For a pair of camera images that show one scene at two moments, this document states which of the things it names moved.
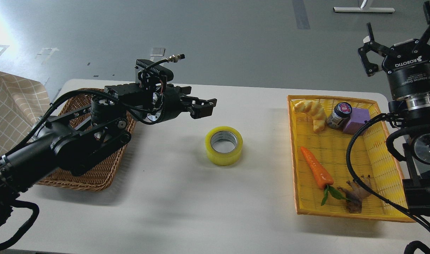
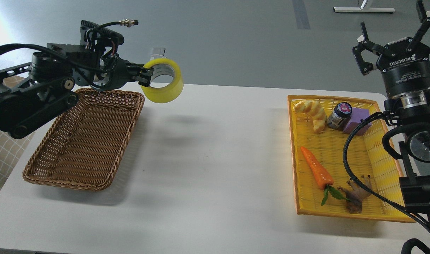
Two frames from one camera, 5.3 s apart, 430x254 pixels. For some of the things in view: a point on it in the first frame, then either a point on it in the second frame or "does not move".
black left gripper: (173, 104) -> (114, 72)
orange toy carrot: (323, 179) does not move
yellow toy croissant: (315, 110) does not move
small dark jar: (341, 115) does not move
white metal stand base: (364, 10) does not move
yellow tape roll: (223, 146) -> (161, 66)
